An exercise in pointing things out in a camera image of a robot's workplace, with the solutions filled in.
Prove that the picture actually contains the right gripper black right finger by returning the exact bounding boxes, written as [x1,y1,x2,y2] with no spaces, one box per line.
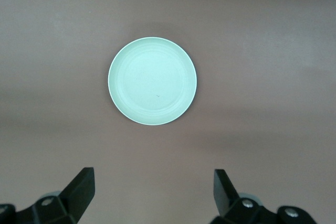
[209,169,319,224]

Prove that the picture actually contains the mint green round plate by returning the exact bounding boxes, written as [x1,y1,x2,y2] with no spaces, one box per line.
[107,36,198,126]

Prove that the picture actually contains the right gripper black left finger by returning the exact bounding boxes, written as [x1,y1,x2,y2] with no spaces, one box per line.
[0,167,95,224]

